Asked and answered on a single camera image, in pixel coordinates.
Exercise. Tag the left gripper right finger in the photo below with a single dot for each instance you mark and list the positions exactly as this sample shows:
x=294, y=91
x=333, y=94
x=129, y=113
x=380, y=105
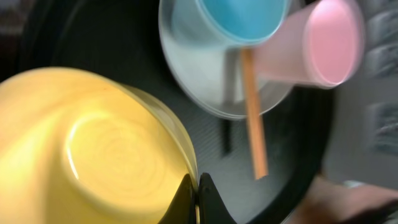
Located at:
x=212, y=209

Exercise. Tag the pink cup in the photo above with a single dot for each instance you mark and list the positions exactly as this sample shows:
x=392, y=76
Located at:
x=319, y=45

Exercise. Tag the yellow bowl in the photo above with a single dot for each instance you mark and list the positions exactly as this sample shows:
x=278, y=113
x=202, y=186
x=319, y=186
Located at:
x=77, y=147

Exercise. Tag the grey plate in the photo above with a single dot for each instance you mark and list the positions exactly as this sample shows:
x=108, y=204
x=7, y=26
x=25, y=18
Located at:
x=211, y=77

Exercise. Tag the grey dishwasher rack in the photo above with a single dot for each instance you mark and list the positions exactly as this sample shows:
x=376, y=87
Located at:
x=363, y=141

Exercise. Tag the round black serving tray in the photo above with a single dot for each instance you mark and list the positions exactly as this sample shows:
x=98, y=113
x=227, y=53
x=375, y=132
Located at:
x=120, y=40

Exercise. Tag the wooden chopstick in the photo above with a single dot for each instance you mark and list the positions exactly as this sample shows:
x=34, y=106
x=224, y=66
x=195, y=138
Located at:
x=254, y=119

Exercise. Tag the blue cup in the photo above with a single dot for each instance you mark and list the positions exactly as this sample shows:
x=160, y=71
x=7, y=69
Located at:
x=226, y=23

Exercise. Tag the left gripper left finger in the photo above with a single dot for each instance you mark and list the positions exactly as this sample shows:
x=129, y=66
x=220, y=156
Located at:
x=182, y=207

